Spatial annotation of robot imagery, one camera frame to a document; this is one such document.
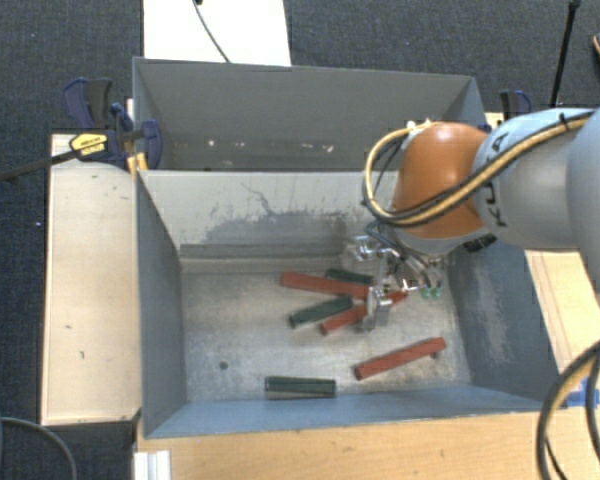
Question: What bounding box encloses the red-brown flat block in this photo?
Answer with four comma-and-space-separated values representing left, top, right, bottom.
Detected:
353, 336, 448, 382
319, 289, 410, 337
279, 271, 372, 301

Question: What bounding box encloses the pale wood board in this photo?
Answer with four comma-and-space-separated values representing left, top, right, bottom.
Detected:
40, 133, 144, 427

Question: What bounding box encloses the grey metal bin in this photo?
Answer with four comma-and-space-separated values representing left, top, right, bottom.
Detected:
131, 56, 562, 441

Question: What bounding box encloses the dark green flat block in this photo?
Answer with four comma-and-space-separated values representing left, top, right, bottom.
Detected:
264, 375, 338, 401
287, 295, 354, 330
324, 267, 377, 286

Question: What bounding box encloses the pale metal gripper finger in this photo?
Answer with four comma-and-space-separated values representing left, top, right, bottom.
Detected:
361, 288, 380, 334
378, 295, 395, 329

